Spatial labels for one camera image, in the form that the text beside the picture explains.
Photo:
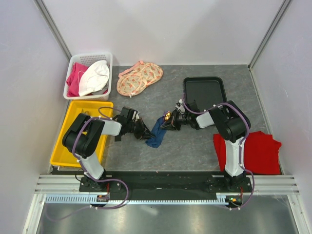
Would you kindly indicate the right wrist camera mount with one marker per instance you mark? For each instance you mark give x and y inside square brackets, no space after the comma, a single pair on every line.
[180,107]

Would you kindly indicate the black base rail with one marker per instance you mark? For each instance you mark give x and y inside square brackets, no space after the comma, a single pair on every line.
[167,183]

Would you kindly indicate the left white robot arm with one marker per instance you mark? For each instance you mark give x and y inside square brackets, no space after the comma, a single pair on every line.
[82,137]

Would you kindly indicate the red folded cloth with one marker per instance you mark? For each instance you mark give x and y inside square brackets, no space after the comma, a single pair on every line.
[258,153]

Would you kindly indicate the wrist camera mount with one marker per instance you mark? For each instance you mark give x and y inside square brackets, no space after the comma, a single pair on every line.
[135,116]
[180,107]

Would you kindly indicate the yellow plastic bin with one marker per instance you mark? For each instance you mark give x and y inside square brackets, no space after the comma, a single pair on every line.
[60,155]

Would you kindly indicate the white perforated basket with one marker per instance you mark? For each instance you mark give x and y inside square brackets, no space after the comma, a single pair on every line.
[88,59]

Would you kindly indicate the pink cloth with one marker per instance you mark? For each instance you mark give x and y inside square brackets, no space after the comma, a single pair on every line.
[74,79]

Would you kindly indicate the black plastic tray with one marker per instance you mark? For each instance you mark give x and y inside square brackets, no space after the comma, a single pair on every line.
[201,93]

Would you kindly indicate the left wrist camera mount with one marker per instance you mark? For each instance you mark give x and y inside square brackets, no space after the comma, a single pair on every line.
[135,116]

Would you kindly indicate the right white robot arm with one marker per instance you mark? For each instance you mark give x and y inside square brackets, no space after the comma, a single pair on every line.
[232,125]

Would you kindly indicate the white toothed cable duct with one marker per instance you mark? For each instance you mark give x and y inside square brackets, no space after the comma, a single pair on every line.
[97,200]

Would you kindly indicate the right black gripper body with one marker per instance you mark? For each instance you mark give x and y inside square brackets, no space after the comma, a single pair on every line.
[178,119]

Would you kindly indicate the blue paper napkin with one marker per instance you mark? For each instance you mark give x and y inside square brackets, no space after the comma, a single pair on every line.
[159,133]

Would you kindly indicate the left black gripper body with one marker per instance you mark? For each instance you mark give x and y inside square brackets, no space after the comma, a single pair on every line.
[136,128]

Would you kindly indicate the patterned peach oven mitt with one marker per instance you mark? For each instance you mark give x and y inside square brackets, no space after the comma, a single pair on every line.
[136,79]

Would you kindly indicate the iridescent gold spoon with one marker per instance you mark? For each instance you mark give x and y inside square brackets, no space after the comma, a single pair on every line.
[167,115]

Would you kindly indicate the white cloth cap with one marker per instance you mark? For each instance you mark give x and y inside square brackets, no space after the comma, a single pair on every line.
[94,79]

